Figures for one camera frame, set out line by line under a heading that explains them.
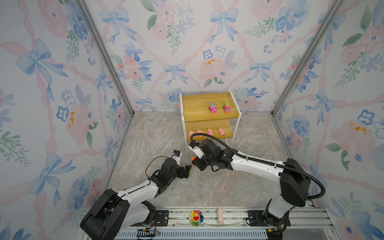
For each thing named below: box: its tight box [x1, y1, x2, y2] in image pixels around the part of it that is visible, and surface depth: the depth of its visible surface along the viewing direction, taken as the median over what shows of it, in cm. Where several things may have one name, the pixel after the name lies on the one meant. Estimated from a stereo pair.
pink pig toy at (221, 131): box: [218, 127, 226, 136], surface depth 88 cm
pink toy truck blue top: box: [208, 102, 218, 114], surface depth 76 cm
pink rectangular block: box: [217, 208, 224, 225], surface depth 75 cm
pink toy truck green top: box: [223, 101, 232, 113], surface depth 76 cm
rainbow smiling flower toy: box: [189, 210, 204, 227], surface depth 75 cm
